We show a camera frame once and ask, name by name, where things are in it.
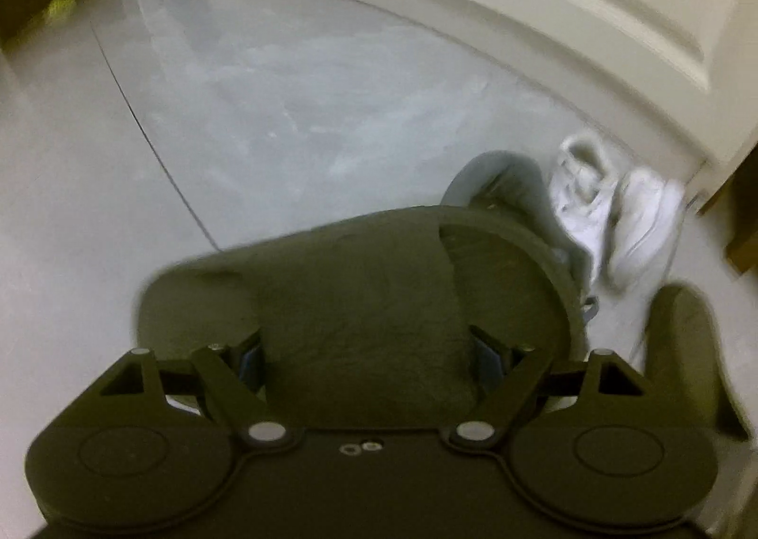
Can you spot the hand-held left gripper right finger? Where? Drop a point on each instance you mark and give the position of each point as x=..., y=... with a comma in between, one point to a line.
x=485, y=360

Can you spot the dark green slipper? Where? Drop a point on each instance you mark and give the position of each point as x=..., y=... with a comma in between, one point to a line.
x=355, y=308
x=687, y=349

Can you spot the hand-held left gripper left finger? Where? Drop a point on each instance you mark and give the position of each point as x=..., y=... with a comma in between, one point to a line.
x=251, y=362

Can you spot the white sneaker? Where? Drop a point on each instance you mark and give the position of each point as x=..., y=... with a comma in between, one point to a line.
x=642, y=219
x=583, y=183

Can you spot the grey fleece-lined shoe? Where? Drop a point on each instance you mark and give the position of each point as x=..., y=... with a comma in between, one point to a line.
x=515, y=183

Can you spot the wooden shoe rack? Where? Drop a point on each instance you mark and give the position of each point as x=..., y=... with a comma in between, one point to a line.
x=745, y=225

